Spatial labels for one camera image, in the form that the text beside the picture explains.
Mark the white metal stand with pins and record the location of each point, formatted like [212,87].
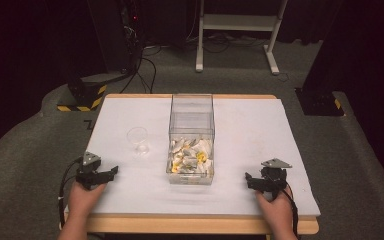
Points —
[238,22]

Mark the black equipment tower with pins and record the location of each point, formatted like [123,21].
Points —
[116,33]

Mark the person's left hand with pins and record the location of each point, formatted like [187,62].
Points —
[83,200]

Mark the person's right hand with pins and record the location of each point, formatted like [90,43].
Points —
[275,210]

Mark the clear plastic box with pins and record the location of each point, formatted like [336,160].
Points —
[191,113]

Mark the pile of white yellow wrappers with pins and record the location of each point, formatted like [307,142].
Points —
[190,156]

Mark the black yellow striped stand base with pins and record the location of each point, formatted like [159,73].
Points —
[86,93]

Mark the wooden table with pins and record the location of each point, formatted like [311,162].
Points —
[193,225]

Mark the white table cover board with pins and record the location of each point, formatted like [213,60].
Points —
[246,133]

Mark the clear plastic cup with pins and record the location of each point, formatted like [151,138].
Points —
[137,140]

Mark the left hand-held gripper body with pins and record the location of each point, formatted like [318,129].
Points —
[88,175]

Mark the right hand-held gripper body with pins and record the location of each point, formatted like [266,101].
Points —
[274,180]

